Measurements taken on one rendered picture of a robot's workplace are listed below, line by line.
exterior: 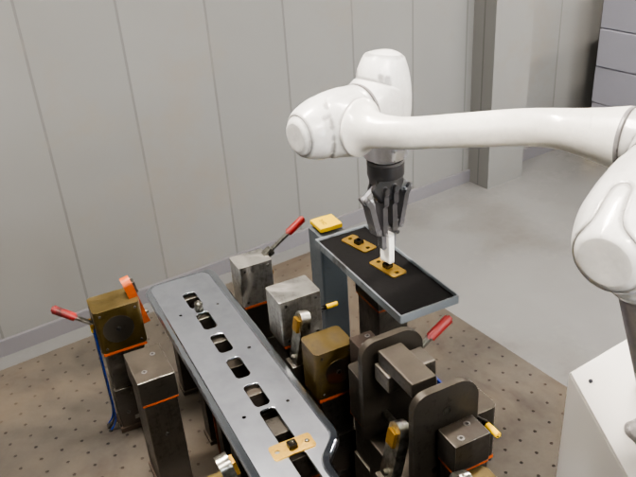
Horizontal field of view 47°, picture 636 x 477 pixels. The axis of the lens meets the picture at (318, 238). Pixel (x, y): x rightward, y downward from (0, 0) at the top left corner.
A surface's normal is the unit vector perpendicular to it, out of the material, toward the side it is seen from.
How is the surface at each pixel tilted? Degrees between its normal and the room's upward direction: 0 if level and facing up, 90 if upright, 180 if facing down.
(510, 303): 0
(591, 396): 45
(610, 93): 90
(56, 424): 0
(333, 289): 90
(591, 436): 90
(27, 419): 0
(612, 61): 90
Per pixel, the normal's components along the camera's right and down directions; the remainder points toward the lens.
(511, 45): 0.55, 0.36
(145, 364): -0.07, -0.87
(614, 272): -0.69, 0.48
